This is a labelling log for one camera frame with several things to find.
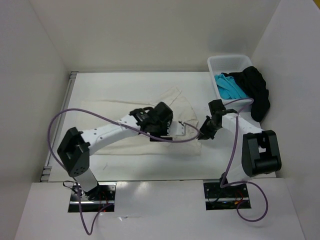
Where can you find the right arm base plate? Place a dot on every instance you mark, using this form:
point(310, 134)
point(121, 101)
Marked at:
point(228, 198)

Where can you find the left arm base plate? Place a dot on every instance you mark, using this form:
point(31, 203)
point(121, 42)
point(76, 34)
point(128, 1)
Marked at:
point(105, 199)

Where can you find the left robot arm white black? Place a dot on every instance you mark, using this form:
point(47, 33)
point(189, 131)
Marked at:
point(77, 146)

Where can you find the cyan t shirt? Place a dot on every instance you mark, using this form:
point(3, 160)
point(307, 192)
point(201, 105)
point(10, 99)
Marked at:
point(228, 89)

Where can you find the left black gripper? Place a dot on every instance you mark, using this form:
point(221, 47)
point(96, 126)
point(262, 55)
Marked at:
point(163, 135)

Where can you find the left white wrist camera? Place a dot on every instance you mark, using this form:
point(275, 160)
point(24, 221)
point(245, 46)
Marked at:
point(177, 129)

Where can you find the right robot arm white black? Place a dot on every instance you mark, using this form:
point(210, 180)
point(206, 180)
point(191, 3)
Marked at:
point(255, 151)

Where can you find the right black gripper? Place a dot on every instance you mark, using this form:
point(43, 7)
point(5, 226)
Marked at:
point(205, 136)

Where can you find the black t shirt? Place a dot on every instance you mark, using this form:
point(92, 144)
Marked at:
point(251, 81)

